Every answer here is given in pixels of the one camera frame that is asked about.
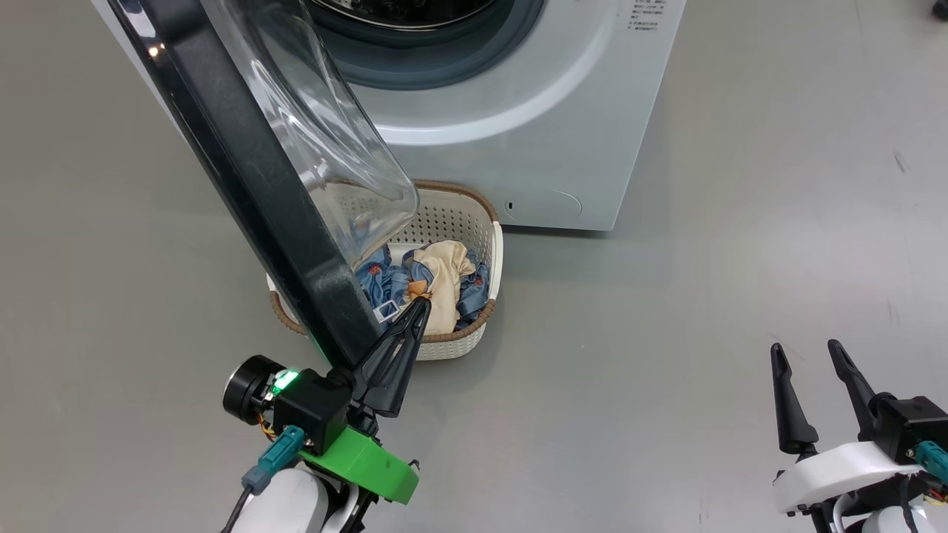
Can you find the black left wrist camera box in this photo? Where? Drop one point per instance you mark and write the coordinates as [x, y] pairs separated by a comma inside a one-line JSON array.
[[315, 411]]

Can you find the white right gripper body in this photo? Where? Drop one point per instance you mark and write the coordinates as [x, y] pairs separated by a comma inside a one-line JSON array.
[[837, 470]]

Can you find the stainless steel washing machine drum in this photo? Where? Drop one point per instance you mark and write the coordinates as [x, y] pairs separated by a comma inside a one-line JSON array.
[[400, 11]]

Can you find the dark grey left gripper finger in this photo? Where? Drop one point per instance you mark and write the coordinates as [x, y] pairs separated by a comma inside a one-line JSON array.
[[385, 348], [396, 385]]

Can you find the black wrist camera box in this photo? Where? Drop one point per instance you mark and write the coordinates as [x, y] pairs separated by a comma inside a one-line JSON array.
[[315, 411], [915, 426]]

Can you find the cream and blue garment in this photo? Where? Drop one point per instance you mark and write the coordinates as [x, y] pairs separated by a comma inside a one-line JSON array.
[[444, 274]]

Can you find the washing machine door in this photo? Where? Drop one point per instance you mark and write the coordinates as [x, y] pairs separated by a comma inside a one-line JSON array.
[[259, 185]]

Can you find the white washing machine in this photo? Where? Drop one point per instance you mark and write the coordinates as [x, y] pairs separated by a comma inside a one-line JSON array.
[[518, 148]]

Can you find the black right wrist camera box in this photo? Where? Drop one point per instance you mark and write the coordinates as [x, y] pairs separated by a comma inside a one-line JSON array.
[[915, 426]]

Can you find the black round left gripper motor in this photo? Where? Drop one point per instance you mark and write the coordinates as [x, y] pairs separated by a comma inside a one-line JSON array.
[[244, 389]]

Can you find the cream perforated laundry basket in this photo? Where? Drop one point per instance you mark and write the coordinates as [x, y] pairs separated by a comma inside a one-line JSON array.
[[459, 222]]

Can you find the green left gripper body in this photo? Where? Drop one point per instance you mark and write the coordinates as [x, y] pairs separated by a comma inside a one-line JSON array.
[[370, 466]]

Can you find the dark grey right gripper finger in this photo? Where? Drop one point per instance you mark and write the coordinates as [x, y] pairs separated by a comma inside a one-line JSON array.
[[859, 392], [792, 422]]

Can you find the black text warning label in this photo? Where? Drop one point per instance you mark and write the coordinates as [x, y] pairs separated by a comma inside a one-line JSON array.
[[648, 16]]

